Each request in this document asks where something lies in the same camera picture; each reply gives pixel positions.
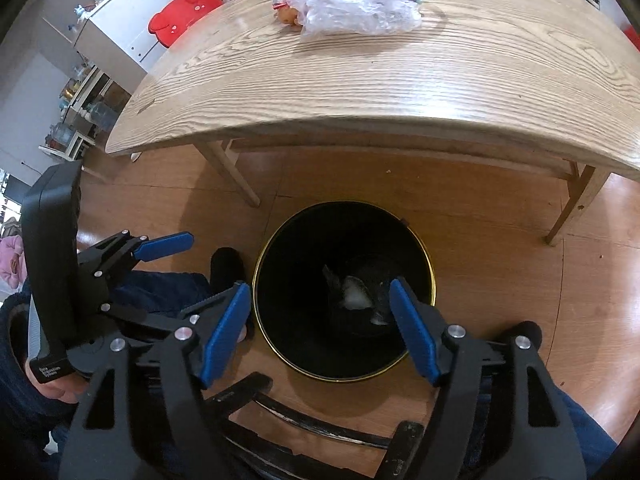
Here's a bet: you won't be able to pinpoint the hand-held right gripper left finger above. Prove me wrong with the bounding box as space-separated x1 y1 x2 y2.
57 282 252 480

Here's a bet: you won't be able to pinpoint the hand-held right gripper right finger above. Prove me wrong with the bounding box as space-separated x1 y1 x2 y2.
389 277 587 480

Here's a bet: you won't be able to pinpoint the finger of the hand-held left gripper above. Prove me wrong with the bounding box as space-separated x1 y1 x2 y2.
76 230 195 287
106 285 242 347

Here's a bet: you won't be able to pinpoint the black trash bin gold rim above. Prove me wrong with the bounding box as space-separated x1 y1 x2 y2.
252 201 437 382

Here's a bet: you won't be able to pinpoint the person's left hand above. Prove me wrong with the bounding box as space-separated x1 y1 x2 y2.
27 366 90 407

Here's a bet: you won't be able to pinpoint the person's left leg blue jeans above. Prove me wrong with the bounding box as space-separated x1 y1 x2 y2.
112 271 213 317

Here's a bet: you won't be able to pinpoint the person's leg blue jeans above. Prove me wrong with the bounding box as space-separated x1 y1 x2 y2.
557 387 620 479
112 271 213 317

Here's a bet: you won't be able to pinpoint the pink garment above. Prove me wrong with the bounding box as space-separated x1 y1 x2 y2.
0 236 27 287

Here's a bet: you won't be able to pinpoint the person's left foot black slipper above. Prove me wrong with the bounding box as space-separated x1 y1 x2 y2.
209 246 249 343

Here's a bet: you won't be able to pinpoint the person's foot black slipper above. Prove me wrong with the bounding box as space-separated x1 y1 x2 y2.
209 246 249 343
510 321 543 356

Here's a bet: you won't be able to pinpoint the white crumpled tissue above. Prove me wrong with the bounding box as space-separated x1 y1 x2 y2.
322 264 397 327

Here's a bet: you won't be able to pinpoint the person's right foot black slipper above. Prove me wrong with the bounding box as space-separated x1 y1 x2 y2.
510 321 543 356

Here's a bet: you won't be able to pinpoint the white shelf with jars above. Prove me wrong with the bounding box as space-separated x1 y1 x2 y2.
39 60 133 162

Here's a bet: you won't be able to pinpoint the person's right leg blue jeans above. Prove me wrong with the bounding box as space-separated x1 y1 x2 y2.
557 387 620 479

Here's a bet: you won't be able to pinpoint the red bear-shaped stool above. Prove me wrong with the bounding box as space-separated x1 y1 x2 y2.
148 0 224 49

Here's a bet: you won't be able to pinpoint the white cabinet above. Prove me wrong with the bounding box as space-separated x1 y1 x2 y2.
74 0 227 77

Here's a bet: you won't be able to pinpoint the wooden table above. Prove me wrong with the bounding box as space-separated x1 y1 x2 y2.
105 0 640 262

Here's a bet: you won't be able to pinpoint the black wooden chair frame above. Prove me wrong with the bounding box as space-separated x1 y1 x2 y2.
202 372 427 480

